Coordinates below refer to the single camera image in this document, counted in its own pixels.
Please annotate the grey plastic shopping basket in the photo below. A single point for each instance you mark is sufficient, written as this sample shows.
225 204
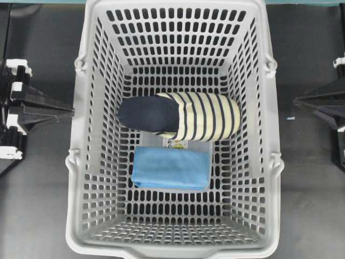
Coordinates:
143 48

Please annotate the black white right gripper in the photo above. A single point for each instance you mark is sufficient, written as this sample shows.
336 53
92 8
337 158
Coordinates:
327 103

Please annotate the clear plastic packet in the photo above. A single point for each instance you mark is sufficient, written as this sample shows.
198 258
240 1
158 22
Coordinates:
150 140

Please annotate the navy cream striped slipper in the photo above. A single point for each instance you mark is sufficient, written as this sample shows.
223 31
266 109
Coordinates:
182 116

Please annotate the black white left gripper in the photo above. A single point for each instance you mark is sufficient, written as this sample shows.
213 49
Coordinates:
16 121

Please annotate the folded blue cloth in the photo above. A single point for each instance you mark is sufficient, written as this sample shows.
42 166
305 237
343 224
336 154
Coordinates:
168 168

